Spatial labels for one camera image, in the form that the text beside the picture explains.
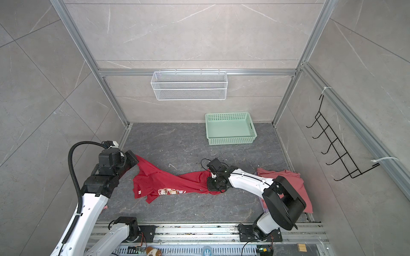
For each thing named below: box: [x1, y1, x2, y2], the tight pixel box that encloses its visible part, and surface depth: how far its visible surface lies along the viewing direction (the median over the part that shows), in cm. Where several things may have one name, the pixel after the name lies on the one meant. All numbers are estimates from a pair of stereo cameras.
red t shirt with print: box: [132, 154, 226, 204], surface depth 86 cm
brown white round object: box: [146, 245, 162, 256], surface depth 68 cm
